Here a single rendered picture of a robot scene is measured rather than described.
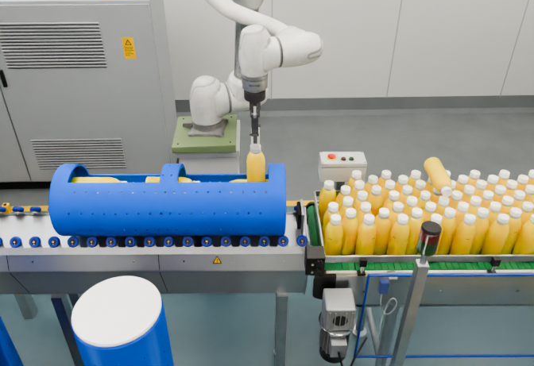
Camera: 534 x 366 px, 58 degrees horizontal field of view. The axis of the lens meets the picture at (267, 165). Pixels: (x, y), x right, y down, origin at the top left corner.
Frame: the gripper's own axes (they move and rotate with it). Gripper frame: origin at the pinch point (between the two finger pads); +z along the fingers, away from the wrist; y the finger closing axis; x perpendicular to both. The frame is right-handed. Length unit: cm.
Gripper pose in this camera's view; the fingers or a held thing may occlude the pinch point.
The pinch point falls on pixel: (255, 139)
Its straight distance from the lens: 177.3
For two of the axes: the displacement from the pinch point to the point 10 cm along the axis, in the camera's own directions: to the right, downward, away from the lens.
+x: 10.0, 0.0, 0.1
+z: 0.0, 8.3, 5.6
